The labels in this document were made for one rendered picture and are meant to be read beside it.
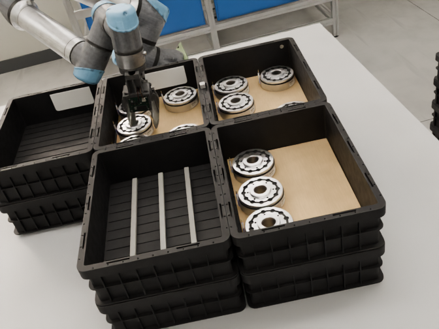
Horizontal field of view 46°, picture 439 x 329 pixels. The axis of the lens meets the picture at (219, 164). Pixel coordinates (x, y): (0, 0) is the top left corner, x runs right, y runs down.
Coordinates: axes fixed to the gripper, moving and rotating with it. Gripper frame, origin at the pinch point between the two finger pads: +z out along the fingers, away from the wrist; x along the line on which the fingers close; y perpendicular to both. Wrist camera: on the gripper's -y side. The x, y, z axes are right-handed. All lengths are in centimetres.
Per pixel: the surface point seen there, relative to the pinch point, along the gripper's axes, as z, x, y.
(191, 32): 55, 17, -191
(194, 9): 40, 21, -192
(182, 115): 1.2, 10.8, -4.0
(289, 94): -1.7, 42.9, -3.6
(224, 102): -3.2, 23.4, -1.5
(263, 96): -1.0, 35.4, -5.6
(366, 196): -8, 47, 51
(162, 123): 1.8, 4.6, -2.0
